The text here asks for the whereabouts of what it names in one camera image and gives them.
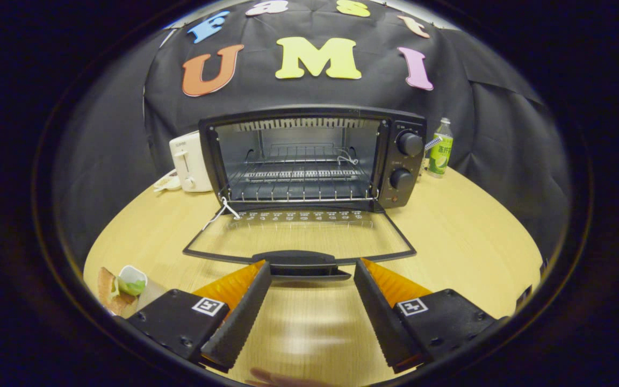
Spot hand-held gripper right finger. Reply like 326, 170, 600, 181
354, 258, 510, 374

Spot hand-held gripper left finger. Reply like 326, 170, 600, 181
113, 260, 272, 372

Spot toast sandwich with lettuce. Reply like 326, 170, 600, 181
97, 265, 149, 317

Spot black toaster oven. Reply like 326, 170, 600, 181
183, 105, 427, 281

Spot white pop-up toaster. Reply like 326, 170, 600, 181
169, 131, 213, 193

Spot small white plate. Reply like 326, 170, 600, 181
153, 169, 182, 192

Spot green drink bottle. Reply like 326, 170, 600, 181
427, 118, 454, 178

